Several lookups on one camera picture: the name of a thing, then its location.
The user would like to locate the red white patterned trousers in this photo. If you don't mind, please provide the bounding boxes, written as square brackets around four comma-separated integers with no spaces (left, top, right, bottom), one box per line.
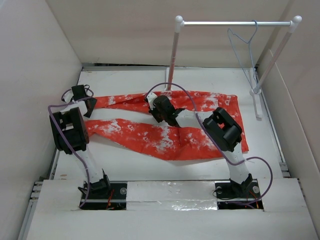
[85,90,243,161]

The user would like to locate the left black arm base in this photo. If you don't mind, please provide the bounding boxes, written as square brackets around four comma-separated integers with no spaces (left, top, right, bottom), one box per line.
[78,181,128,211]

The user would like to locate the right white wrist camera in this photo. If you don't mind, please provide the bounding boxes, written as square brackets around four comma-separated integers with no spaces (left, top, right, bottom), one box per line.
[145,92,158,110]

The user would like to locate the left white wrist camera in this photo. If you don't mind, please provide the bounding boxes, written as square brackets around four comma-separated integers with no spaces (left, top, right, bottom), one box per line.
[61,91,74,103]

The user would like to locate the silver foil tape strip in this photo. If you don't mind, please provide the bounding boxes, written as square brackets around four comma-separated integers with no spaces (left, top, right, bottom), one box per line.
[126,180,218,211]

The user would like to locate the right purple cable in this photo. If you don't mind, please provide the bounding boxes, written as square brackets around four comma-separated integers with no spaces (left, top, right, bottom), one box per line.
[144,82,274,198]

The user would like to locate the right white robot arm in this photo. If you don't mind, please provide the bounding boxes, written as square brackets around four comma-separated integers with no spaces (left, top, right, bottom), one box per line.
[145,92,253,197]

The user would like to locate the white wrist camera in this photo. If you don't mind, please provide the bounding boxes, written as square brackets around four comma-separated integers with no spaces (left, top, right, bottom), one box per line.
[145,92,158,110]
[61,91,74,103]

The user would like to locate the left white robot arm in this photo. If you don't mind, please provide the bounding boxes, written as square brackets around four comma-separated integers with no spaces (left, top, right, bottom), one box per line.
[48,84,112,199]

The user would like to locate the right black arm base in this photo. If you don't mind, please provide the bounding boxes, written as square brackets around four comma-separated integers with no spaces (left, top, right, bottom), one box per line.
[212,179,264,210]

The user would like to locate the white clothes rack frame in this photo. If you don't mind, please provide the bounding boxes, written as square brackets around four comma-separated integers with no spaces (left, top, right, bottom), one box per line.
[165,15,303,120]

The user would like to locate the blue wire hanger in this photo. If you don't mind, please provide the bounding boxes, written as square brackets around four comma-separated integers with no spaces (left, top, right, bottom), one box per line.
[227,19,259,94]

